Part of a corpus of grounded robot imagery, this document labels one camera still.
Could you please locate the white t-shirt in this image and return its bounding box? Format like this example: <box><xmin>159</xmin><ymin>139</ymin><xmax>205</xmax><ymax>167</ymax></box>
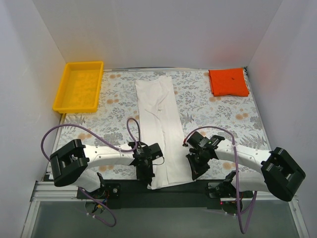
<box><xmin>135</xmin><ymin>76</ymin><xmax>193</xmax><ymax>190</ymax></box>

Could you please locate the folded orange t-shirt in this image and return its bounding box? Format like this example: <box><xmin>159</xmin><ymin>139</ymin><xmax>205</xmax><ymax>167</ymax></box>
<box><xmin>209</xmin><ymin>68</ymin><xmax>249</xmax><ymax>97</ymax></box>

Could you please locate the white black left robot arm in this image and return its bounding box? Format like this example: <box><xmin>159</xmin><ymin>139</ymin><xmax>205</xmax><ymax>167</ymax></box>
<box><xmin>50</xmin><ymin>139</ymin><xmax>163</xmax><ymax>198</ymax></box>

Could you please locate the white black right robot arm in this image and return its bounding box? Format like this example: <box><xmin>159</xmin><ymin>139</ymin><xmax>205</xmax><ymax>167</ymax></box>
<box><xmin>183</xmin><ymin>131</ymin><xmax>306</xmax><ymax>202</ymax></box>

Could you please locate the yellow plastic tray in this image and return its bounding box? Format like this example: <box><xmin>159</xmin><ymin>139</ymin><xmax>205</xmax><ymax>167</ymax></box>
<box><xmin>53</xmin><ymin>61</ymin><xmax>104</xmax><ymax>114</ymax></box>

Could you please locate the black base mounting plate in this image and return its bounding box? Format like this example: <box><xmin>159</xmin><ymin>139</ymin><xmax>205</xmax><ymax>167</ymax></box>
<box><xmin>76</xmin><ymin>178</ymin><xmax>254</xmax><ymax>214</ymax></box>

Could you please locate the floral patterned table mat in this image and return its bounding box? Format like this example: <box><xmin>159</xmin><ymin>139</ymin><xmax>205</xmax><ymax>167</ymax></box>
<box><xmin>49</xmin><ymin>70</ymin><xmax>277</xmax><ymax>180</ymax></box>

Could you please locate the aluminium frame rail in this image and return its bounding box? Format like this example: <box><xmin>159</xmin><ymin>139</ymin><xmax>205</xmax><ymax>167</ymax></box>
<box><xmin>19</xmin><ymin>180</ymin><xmax>310</xmax><ymax>238</ymax></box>

